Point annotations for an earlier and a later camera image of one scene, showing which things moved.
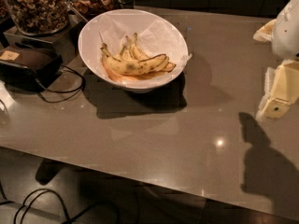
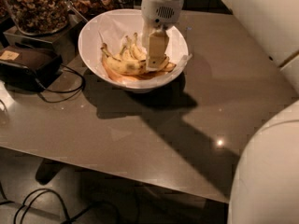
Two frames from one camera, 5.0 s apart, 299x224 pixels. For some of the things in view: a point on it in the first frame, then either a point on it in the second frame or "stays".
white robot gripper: x=287 y=32 to x=159 y=11
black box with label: x=27 y=69 stays
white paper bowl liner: x=153 y=37 stays
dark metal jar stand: x=64 y=41 stays
